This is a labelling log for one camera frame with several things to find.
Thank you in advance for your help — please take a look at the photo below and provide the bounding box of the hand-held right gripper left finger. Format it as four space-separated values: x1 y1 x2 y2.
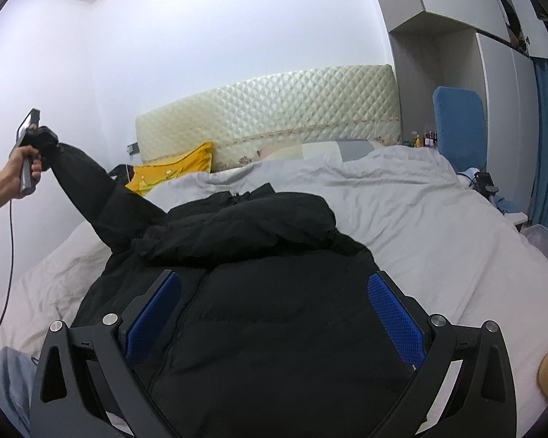
28 269 182 438

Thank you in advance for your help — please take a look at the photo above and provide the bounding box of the grey pillow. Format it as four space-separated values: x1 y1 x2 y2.
301 139 384 162

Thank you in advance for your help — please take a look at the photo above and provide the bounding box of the cream quilted headboard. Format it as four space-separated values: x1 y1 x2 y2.
135 64 403 175

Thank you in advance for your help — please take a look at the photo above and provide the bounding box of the yellow pillow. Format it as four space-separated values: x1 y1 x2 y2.
125 141 214 198

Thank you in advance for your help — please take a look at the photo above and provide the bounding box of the blue chair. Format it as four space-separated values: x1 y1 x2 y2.
432 86 489 175

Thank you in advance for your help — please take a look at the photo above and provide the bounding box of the person's leg in jeans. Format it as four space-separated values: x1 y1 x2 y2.
0 347 39 438

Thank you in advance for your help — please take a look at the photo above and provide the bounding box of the person's left hand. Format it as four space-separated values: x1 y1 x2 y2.
0 145 43 200

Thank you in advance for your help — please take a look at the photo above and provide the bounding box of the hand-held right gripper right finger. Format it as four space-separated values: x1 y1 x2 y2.
366 270 517 438

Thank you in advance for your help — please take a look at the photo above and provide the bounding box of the group of small bottles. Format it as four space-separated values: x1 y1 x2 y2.
410 130 440 149

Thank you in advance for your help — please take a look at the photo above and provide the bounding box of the black puffer jacket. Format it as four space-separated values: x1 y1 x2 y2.
50 142 427 438

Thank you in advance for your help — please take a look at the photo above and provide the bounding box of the white wardrobe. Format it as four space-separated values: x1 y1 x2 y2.
365 0 548 220

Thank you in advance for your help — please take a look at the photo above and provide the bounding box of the white duvet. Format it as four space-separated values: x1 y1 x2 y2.
0 139 548 375

